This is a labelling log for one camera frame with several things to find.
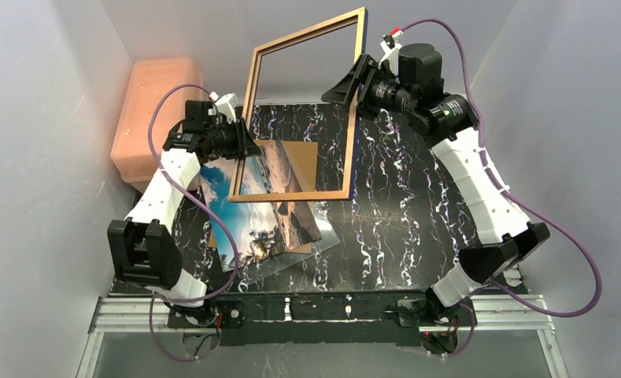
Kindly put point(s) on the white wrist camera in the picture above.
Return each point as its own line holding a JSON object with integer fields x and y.
{"x": 391, "y": 46}
{"x": 224, "y": 105}

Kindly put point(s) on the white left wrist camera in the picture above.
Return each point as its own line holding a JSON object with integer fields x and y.
{"x": 224, "y": 105}

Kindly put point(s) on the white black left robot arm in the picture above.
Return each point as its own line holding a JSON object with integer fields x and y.
{"x": 142, "y": 248}

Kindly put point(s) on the beach landscape photo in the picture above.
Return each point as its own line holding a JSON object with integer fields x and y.
{"x": 258, "y": 219}

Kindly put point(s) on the brown fibreboard backing board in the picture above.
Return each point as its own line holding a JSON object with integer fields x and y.
{"x": 302, "y": 167}

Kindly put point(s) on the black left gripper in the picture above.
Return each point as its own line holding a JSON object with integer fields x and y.
{"x": 234, "y": 138}

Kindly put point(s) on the clear acrylic sheet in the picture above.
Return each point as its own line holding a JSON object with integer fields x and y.
{"x": 272, "y": 236}

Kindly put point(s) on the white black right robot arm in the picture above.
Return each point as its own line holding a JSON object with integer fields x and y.
{"x": 449, "y": 127}

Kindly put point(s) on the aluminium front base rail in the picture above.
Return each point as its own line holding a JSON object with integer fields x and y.
{"x": 493, "y": 313}

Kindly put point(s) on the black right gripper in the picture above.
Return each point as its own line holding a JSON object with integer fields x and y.
{"x": 365, "y": 81}

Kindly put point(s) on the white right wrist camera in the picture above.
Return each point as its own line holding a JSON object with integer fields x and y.
{"x": 391, "y": 46}

